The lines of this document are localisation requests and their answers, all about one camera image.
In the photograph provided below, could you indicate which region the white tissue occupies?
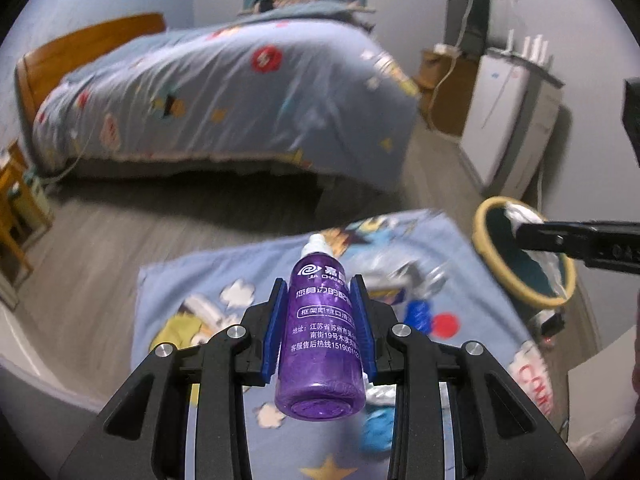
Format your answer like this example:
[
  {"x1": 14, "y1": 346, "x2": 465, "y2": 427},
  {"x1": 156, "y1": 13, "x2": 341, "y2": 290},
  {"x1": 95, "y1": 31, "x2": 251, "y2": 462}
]
[{"x1": 502, "y1": 200, "x2": 576, "y2": 301}]

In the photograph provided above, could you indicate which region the blue glove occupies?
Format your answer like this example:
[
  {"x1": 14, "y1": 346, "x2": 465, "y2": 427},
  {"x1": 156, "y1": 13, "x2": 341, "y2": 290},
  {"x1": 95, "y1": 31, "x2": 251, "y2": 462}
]
[{"x1": 361, "y1": 405, "x2": 398, "y2": 453}]

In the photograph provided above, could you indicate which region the long white cable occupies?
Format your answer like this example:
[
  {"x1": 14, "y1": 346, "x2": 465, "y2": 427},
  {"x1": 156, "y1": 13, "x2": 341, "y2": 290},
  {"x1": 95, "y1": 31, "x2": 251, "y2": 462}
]
[{"x1": 426, "y1": 0, "x2": 475, "y2": 143}]

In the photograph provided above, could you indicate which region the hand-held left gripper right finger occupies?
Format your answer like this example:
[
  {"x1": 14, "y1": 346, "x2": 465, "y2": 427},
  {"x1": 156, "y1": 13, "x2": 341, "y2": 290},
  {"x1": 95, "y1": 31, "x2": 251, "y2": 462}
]
[{"x1": 349, "y1": 274, "x2": 586, "y2": 480}]

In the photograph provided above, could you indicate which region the white router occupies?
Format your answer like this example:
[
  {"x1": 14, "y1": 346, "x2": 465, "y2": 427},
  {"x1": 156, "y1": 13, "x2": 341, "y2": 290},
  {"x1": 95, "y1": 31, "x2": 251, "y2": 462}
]
[{"x1": 505, "y1": 30, "x2": 551, "y2": 68}]

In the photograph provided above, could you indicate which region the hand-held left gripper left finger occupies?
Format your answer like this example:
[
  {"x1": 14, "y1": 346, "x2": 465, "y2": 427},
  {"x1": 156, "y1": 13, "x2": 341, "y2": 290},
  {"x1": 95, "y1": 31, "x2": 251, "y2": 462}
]
[{"x1": 60, "y1": 275, "x2": 291, "y2": 480}]

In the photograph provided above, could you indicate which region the purple plastic bottle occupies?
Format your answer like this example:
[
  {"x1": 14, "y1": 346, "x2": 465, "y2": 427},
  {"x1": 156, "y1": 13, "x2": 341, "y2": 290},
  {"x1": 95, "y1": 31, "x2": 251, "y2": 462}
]
[{"x1": 274, "y1": 232, "x2": 367, "y2": 421}]

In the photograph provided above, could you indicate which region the white air purifier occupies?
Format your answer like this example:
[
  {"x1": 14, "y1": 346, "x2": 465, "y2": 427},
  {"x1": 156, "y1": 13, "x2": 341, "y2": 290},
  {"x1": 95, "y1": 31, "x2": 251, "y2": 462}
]
[{"x1": 460, "y1": 47, "x2": 563, "y2": 198}]

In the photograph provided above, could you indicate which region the wooden stool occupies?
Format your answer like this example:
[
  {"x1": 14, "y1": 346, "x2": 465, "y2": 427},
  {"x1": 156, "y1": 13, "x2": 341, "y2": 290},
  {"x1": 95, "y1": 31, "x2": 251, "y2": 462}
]
[{"x1": 0, "y1": 140, "x2": 56, "y2": 286}]

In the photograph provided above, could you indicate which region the white floor power strip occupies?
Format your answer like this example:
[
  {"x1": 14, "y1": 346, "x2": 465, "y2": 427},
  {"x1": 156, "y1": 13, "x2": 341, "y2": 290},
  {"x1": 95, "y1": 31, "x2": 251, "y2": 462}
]
[{"x1": 532, "y1": 310, "x2": 566, "y2": 343}]

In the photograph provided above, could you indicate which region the silver foil wrapper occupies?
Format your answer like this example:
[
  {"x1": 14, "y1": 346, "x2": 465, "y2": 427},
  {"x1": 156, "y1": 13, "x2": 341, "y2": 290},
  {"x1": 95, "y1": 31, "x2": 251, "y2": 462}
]
[{"x1": 360, "y1": 255, "x2": 448, "y2": 306}]

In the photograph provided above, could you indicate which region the wooden bed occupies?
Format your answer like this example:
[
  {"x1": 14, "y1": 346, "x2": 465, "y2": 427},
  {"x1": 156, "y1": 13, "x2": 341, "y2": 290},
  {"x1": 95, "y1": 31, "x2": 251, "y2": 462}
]
[{"x1": 15, "y1": 12, "x2": 361, "y2": 198}]

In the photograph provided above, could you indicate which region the black monitor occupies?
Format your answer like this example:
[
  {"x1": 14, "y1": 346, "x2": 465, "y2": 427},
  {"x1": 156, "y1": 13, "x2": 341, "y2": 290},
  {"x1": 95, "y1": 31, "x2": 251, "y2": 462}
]
[{"x1": 445, "y1": 0, "x2": 491, "y2": 56}]

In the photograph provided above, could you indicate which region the dark blue wrapper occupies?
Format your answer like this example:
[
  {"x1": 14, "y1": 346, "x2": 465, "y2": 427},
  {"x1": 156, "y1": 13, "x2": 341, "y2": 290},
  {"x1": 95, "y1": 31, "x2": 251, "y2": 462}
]
[{"x1": 404, "y1": 299, "x2": 433, "y2": 333}]

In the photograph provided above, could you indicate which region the yellow-rimmed blue trash bin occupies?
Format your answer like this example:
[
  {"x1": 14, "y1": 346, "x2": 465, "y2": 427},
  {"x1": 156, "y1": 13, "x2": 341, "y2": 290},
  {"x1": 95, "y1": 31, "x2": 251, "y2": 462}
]
[{"x1": 472, "y1": 196, "x2": 578, "y2": 311}]

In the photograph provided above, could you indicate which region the thin white charging cable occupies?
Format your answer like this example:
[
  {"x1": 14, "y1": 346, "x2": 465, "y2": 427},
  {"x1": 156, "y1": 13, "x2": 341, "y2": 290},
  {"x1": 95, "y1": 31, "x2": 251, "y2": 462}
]
[{"x1": 40, "y1": 125, "x2": 101, "y2": 181}]

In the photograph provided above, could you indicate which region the bed with cartoon duvet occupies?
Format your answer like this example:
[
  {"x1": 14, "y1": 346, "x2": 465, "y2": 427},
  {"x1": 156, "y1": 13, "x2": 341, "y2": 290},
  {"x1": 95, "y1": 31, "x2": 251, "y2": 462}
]
[{"x1": 31, "y1": 2, "x2": 420, "y2": 193}]

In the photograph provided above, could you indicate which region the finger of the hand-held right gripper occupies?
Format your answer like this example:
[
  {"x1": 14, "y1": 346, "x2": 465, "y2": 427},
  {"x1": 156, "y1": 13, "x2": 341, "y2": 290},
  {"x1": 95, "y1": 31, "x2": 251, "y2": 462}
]
[{"x1": 515, "y1": 219, "x2": 588, "y2": 262}]

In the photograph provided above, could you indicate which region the wooden cabinet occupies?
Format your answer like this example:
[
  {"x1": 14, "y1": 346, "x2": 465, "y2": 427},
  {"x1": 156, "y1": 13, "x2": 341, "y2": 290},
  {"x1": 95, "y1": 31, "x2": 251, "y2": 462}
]
[{"x1": 414, "y1": 49, "x2": 481, "y2": 136}]

